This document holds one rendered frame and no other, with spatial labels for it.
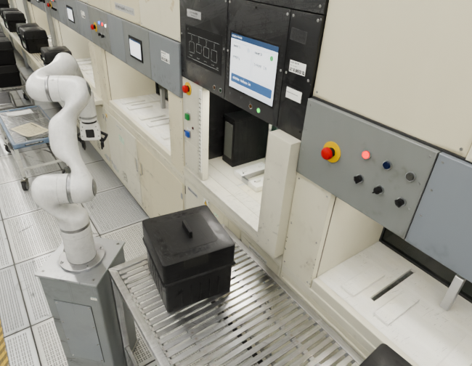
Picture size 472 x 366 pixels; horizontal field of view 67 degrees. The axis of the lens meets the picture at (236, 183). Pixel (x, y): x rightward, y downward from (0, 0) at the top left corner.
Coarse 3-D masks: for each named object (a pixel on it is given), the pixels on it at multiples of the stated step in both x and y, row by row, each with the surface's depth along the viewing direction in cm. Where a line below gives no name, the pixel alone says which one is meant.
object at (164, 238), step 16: (192, 208) 153; (208, 208) 154; (144, 224) 142; (160, 224) 143; (176, 224) 143; (192, 224) 144; (208, 224) 145; (144, 240) 148; (160, 240) 135; (176, 240) 135; (192, 240) 136; (208, 240) 136; (224, 240) 137; (160, 256) 128; (176, 256) 128; (192, 256) 129; (208, 256) 132; (224, 256) 136; (160, 272) 129; (176, 272) 128; (192, 272) 132; (208, 272) 136
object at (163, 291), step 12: (156, 276) 143; (204, 276) 137; (216, 276) 140; (228, 276) 144; (168, 288) 131; (180, 288) 134; (192, 288) 137; (204, 288) 141; (216, 288) 144; (228, 288) 148; (168, 300) 134; (180, 300) 137; (192, 300) 141
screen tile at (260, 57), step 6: (258, 54) 131; (264, 54) 128; (270, 54) 126; (258, 60) 132; (264, 60) 129; (270, 66) 127; (252, 72) 136; (258, 72) 134; (264, 72) 131; (270, 72) 128; (258, 78) 135; (264, 78) 132; (270, 78) 129; (270, 84) 130
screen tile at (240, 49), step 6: (234, 42) 141; (234, 48) 142; (240, 48) 138; (246, 48) 135; (240, 54) 139; (246, 54) 136; (234, 60) 144; (246, 60) 137; (234, 66) 145; (240, 66) 141; (246, 66) 138; (240, 72) 142; (246, 72) 139
